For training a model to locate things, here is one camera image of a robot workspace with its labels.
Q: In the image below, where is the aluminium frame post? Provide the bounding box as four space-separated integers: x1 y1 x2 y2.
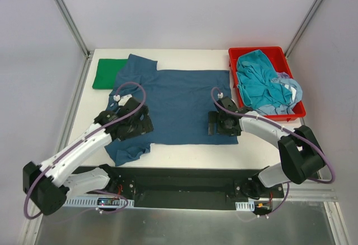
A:
284 0 324 59
54 0 91 58

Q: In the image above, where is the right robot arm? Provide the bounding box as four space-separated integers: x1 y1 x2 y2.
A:
208 97 326 200

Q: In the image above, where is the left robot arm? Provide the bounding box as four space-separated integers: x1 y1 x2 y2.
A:
23 95 154 215

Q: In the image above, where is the folded green t-shirt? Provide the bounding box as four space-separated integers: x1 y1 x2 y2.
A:
92 59 128 89

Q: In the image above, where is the right aluminium frame post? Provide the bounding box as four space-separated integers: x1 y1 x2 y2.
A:
284 0 324 59

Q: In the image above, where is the right white cable duct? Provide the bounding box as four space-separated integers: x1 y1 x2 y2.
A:
235 201 255 212

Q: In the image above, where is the left white cable duct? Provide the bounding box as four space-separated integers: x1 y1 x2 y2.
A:
63 196 134 209

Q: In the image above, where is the dark blue t-shirt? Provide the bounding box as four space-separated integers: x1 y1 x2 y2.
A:
105 54 238 166

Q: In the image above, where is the left aluminium frame post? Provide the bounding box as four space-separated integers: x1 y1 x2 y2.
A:
54 0 91 58

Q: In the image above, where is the light blue t-shirt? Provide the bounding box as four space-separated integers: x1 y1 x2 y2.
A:
256 72 303 115

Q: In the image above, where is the teal t-shirt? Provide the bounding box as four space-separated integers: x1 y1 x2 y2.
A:
237 50 281 111

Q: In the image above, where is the white cable duct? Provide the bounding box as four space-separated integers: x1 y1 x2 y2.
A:
235 201 255 212
63 196 134 209

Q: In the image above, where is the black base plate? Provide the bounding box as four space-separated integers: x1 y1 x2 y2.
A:
78 164 321 209

